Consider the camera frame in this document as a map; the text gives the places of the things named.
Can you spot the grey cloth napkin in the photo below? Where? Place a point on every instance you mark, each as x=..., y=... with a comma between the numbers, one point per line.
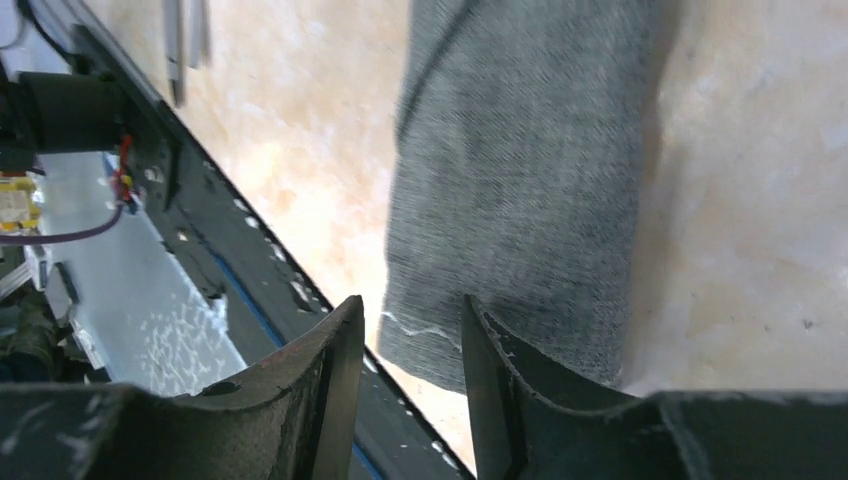
x=520, y=150

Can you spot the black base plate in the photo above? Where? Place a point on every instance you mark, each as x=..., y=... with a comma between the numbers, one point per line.
x=206, y=225

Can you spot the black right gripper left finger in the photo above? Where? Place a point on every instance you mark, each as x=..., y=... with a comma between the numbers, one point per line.
x=290, y=415

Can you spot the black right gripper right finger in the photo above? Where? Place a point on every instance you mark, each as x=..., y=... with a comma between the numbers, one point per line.
x=533, y=418

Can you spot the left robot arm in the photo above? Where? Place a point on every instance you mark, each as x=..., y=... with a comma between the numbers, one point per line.
x=49, y=113

